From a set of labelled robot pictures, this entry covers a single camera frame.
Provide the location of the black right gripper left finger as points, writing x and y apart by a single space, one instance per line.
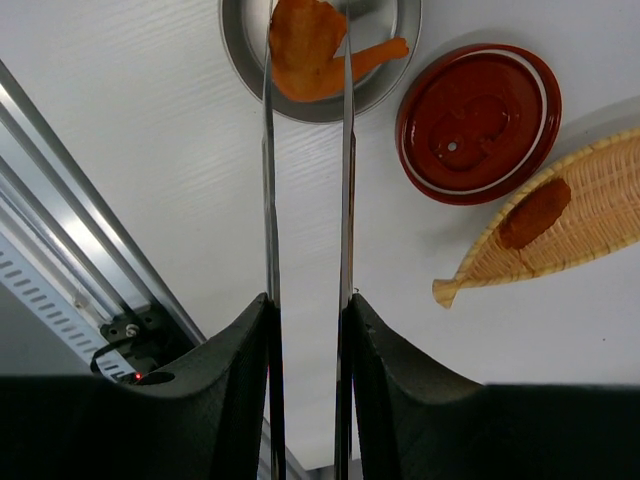
199 417

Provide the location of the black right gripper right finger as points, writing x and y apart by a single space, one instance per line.
418 419

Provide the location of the metal tongs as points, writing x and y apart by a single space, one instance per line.
343 420

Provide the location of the brown fried food piece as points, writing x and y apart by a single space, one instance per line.
535 214

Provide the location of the red round lid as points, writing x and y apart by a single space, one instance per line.
477 122

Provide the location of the orange fried shrimp piece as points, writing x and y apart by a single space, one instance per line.
304 38

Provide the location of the woven bamboo boat tray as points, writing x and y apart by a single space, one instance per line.
601 218

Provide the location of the beige band metal container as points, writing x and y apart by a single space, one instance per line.
243 27

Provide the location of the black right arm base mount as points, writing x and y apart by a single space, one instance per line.
146 339

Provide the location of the slotted grey cable duct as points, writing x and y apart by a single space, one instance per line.
47 326

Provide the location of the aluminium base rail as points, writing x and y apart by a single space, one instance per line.
107 273

